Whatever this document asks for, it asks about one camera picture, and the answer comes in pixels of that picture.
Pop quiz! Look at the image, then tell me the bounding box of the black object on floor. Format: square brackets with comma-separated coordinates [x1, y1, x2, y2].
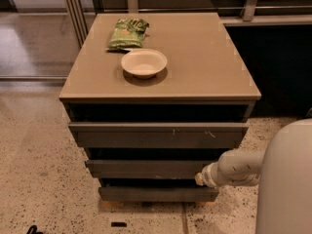
[26, 225, 43, 234]

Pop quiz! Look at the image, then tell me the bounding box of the grey drawer cabinet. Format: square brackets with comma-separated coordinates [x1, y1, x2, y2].
[58, 12, 262, 168]

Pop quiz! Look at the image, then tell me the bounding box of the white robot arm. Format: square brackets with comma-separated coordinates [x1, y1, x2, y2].
[195, 119, 312, 234]

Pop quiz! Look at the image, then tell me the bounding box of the dark object at right edge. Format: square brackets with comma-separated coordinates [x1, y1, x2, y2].
[305, 107, 312, 118]

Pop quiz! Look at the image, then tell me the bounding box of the grey bottom drawer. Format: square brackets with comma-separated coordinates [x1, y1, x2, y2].
[98, 186, 219, 202]

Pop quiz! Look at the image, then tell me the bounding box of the green chip bag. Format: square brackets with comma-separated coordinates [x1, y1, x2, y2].
[108, 18, 149, 50]

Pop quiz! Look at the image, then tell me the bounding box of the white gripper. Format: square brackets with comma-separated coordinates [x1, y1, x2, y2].
[195, 162, 222, 188]

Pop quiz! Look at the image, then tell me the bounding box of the grey drawer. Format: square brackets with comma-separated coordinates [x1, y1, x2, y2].
[98, 186, 219, 202]
[86, 160, 211, 179]
[69, 122, 249, 149]

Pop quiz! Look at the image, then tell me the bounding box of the grey top drawer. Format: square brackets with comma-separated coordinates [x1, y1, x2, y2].
[69, 122, 249, 149]

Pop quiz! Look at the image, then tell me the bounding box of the beige paper bowl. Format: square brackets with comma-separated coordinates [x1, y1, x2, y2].
[121, 49, 168, 79]

